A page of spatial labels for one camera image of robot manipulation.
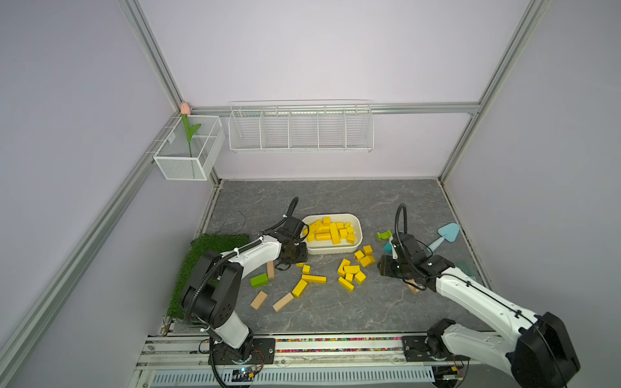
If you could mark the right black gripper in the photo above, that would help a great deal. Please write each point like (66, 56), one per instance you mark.
(383, 264)

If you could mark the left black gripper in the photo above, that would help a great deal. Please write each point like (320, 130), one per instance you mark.
(301, 259)

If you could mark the long yellow block diagonal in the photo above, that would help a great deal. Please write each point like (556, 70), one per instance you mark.
(315, 227)

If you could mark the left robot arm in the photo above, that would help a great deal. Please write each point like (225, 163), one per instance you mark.
(211, 292)

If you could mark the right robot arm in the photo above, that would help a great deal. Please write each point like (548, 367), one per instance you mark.
(535, 350)

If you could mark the white plastic bin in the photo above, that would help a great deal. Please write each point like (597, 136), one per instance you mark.
(350, 230)

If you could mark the natural wood plank block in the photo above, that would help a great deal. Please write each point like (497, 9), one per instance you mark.
(271, 270)

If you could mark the green arch block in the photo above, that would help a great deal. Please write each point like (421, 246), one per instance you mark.
(384, 236)

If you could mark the natural wood arch block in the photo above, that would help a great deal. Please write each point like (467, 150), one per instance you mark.
(413, 289)

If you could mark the long yellow block left pile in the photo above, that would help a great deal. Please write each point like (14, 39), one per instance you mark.
(314, 279)

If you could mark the yellow rectangular block left pile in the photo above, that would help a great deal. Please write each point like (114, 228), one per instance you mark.
(299, 288)

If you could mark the green wedge block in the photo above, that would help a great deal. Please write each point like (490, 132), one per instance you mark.
(259, 281)

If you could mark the teal toy shovel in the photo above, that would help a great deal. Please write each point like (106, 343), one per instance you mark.
(447, 233)

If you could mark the natural wood long block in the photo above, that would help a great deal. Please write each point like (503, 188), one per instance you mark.
(283, 302)

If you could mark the teal toy rake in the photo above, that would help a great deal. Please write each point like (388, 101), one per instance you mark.
(467, 269)

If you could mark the natural wood block lower left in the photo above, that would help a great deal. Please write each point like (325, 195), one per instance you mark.
(259, 300)

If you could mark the yellow block right pile left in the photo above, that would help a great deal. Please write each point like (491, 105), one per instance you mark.
(346, 284)

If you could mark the green artificial grass mat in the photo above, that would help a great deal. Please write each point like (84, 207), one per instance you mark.
(202, 244)

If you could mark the artificial pink tulip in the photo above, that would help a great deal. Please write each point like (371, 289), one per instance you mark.
(190, 129)

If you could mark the white wire wall rack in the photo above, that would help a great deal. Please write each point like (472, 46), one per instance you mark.
(289, 126)

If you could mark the white mesh wall basket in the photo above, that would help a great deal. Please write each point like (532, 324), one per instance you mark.
(172, 155)

